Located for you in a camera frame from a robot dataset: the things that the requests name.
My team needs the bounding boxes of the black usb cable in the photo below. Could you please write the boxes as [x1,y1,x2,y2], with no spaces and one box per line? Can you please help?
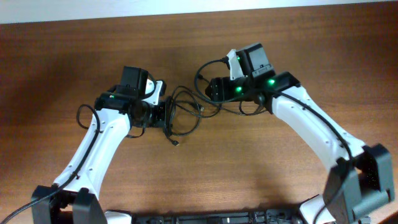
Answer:
[163,73,268,147]

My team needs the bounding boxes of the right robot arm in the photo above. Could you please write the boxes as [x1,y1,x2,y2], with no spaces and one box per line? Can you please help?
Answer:
[205,43,395,223]

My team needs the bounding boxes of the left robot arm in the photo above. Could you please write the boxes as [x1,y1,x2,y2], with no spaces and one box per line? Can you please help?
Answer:
[32,67,166,223]

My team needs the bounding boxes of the left camera black cable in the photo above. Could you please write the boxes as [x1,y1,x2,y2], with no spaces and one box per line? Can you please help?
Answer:
[0,71,158,224]

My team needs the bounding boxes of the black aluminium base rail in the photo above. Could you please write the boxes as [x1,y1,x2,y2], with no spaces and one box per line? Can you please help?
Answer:
[105,207,371,224]

